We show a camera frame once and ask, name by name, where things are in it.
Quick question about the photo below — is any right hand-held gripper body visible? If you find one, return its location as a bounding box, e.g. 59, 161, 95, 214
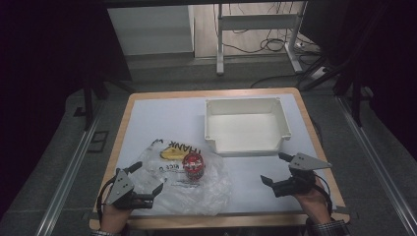
270, 151, 332, 199

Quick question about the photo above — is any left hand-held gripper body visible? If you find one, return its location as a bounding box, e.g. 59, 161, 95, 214
106, 168, 155, 210

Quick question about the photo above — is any clear printed plastic bag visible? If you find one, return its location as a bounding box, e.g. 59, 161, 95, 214
129, 138, 232, 217

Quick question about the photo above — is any red can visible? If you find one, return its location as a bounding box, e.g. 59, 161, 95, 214
181, 150, 207, 182

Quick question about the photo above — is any white plastic bin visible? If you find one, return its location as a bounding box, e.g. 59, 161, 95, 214
204, 96, 293, 158

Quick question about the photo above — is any person's right hand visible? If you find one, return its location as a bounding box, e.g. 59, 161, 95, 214
292, 184, 332, 226

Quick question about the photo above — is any person's left hand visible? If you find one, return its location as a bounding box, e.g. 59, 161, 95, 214
99, 196, 134, 234

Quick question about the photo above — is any yellow banana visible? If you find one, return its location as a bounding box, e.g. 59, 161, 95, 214
159, 147, 190, 162

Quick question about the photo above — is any black floor plate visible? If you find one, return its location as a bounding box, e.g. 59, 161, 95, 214
87, 130, 110, 153

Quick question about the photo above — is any white table mat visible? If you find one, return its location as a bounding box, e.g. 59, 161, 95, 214
113, 93, 338, 217

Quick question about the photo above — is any wooden table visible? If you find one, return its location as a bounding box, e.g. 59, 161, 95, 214
89, 87, 351, 231

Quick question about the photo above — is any black stand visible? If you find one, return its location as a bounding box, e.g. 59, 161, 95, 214
300, 0, 389, 128
81, 74, 136, 131

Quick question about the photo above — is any white power strip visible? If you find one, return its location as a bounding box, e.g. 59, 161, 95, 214
310, 66, 329, 82

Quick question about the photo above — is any white cabinet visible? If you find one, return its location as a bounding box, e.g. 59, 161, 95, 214
106, 5, 196, 56

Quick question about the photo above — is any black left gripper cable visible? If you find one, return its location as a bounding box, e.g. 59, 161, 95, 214
96, 176, 118, 227

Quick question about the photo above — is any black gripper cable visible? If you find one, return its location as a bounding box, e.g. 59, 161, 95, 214
96, 176, 118, 227
314, 174, 334, 215

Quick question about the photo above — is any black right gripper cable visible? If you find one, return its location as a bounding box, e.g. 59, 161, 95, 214
314, 174, 334, 215

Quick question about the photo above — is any aluminium rail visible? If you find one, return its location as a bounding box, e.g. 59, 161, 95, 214
34, 100, 106, 236
336, 95, 417, 236

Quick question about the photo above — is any black floor cable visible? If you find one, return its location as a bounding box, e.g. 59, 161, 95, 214
250, 74, 307, 89

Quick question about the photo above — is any tangle of black floor cables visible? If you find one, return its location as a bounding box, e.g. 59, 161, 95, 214
222, 2, 324, 56

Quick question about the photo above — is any white metal desk frame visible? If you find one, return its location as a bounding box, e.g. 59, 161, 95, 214
215, 1, 309, 76

